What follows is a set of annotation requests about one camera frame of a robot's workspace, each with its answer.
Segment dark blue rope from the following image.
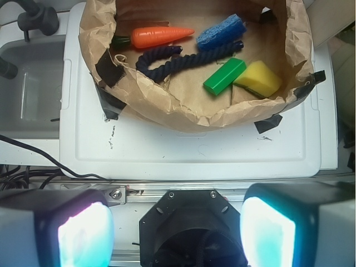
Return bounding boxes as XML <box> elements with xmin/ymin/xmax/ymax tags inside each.
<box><xmin>135</xmin><ymin>40</ymin><xmax>244</xmax><ymax>84</ymax></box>

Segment blue sponge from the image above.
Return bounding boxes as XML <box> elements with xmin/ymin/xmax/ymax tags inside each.
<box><xmin>196</xmin><ymin>14</ymin><xmax>247</xmax><ymax>51</ymax></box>

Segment orange toy carrot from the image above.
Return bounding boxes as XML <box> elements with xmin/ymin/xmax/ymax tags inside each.
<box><xmin>111</xmin><ymin>26</ymin><xmax>195</xmax><ymax>50</ymax></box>

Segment aluminium frame rail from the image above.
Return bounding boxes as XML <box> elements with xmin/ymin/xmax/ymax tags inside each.
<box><xmin>60</xmin><ymin>177</ymin><xmax>356</xmax><ymax>208</ymax></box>

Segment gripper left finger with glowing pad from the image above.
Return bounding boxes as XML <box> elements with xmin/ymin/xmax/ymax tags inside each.
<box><xmin>1</xmin><ymin>189</ymin><xmax>114</xmax><ymax>266</ymax></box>

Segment white plastic lid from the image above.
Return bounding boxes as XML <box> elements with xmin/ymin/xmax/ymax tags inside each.
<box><xmin>59</xmin><ymin>3</ymin><xmax>338</xmax><ymax>182</ymax></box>

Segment black clamp knob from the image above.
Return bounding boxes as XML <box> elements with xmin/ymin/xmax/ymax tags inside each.
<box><xmin>17</xmin><ymin>1</ymin><xmax>60</xmax><ymax>42</ymax></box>

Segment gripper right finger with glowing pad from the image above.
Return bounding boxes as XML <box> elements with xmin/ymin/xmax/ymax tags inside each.
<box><xmin>240</xmin><ymin>182</ymin><xmax>355</xmax><ymax>266</ymax></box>

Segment brown paper bag tray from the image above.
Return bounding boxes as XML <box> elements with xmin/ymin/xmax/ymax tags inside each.
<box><xmin>79</xmin><ymin>1</ymin><xmax>315</xmax><ymax>132</ymax></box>

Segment green rectangular block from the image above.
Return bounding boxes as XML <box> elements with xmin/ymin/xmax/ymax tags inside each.
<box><xmin>203</xmin><ymin>58</ymin><xmax>246</xmax><ymax>96</ymax></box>

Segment black cable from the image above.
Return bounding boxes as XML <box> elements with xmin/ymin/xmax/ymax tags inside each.
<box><xmin>0</xmin><ymin>134</ymin><xmax>113</xmax><ymax>182</ymax></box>

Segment yellow sponge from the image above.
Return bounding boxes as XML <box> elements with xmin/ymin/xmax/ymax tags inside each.
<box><xmin>233</xmin><ymin>61</ymin><xmax>283</xmax><ymax>98</ymax></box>

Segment black mounting bracket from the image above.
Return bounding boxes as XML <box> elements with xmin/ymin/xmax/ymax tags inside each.
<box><xmin>139</xmin><ymin>190</ymin><xmax>248</xmax><ymax>266</ymax></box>

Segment grey plastic bin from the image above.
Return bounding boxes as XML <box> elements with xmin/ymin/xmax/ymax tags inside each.
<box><xmin>1</xmin><ymin>13</ymin><xmax>69</xmax><ymax>160</ymax></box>

